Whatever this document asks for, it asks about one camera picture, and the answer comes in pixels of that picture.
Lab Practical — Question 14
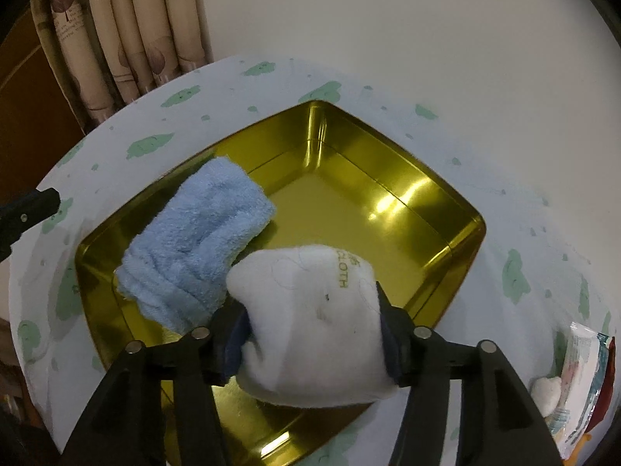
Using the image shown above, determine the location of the gold metal tray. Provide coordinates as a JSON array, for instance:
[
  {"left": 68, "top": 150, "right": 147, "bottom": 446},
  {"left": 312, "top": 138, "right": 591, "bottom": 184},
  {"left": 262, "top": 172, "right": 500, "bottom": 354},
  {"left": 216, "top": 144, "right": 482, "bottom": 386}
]
[{"left": 75, "top": 100, "right": 487, "bottom": 466}]

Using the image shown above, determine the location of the brown wooden cabinet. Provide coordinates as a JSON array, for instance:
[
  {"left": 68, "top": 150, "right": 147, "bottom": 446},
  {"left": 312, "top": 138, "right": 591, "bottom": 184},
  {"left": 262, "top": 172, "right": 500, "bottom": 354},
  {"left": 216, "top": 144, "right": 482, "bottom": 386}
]
[{"left": 0, "top": 19, "right": 88, "bottom": 205}]

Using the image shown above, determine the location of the cloud print tablecloth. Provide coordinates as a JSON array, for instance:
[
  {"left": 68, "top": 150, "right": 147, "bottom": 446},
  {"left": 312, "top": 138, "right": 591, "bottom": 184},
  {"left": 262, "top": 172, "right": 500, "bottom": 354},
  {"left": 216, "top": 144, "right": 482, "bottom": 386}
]
[{"left": 9, "top": 56, "right": 614, "bottom": 466}]

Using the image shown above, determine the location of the light blue towel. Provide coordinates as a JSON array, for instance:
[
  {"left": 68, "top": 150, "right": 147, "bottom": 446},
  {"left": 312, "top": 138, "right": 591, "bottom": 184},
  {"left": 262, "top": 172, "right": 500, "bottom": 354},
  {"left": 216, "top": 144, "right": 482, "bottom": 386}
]
[{"left": 115, "top": 156, "right": 277, "bottom": 335}]

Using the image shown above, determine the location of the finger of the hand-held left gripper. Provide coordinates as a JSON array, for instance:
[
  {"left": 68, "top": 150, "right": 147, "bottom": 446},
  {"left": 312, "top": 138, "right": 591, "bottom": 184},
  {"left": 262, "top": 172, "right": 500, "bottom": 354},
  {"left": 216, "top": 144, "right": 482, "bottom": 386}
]
[{"left": 0, "top": 187, "right": 61, "bottom": 263}]

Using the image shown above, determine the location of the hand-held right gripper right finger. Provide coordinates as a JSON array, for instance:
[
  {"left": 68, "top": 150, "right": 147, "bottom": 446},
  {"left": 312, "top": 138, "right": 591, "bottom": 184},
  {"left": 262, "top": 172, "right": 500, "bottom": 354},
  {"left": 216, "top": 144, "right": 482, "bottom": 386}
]
[{"left": 375, "top": 282, "right": 566, "bottom": 466}]

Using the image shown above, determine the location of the small white fluffy pompom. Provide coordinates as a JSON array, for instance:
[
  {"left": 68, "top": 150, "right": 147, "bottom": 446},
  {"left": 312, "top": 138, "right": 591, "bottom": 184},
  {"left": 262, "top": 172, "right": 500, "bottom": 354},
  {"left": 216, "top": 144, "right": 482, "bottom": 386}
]
[{"left": 530, "top": 376, "right": 564, "bottom": 418}]

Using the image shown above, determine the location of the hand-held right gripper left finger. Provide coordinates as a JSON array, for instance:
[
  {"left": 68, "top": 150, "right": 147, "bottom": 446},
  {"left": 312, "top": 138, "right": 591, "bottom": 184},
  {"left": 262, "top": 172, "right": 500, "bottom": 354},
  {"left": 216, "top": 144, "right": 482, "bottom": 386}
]
[{"left": 61, "top": 301, "right": 250, "bottom": 466}]

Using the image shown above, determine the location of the white sock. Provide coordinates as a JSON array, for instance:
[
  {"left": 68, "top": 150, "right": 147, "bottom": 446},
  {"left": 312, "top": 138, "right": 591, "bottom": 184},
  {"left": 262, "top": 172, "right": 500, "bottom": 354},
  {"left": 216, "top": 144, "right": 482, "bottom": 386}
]
[{"left": 226, "top": 244, "right": 413, "bottom": 406}]

